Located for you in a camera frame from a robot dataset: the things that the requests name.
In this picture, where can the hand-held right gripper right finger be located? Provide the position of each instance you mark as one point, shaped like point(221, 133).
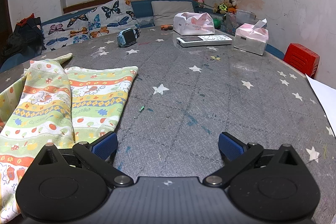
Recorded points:
point(231, 146)

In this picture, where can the pastel printed child's shirt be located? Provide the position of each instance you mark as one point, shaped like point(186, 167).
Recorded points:
point(47, 98)

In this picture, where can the blue sofa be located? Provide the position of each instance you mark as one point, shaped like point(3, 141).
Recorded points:
point(141, 10)

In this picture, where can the pile of small plush toys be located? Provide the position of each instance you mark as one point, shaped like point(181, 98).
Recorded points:
point(224, 7)

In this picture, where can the pink white tissue pack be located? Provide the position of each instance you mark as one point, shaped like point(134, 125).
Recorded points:
point(250, 40)

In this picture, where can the small orange toy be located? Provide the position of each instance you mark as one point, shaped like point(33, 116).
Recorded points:
point(166, 27)

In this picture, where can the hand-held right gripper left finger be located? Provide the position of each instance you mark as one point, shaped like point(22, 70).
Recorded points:
point(106, 145)

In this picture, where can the pile of dark clothing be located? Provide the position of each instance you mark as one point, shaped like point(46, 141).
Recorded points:
point(23, 32)

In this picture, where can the clear plastic storage box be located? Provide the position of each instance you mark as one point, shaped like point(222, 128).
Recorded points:
point(240, 18)

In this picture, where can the white remote control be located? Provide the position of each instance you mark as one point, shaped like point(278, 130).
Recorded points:
point(203, 39)

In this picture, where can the butterfly print pillow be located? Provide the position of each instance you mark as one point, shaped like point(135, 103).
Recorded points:
point(78, 27)

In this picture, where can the grey pillow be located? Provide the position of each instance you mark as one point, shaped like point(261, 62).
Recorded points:
point(168, 12)

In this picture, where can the small green container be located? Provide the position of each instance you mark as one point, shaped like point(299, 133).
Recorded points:
point(216, 23)

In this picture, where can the white paper sheet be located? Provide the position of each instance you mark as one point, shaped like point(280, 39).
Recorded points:
point(324, 100)

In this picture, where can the grey star-print table mat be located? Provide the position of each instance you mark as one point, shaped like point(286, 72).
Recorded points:
point(183, 77)

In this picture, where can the white plastic bag pink print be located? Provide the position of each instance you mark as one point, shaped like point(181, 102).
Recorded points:
point(193, 23)

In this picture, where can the blue smartwatch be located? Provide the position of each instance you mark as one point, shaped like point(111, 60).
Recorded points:
point(127, 36)

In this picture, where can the red plastic stool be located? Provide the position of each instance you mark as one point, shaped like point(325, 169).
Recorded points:
point(302, 58)

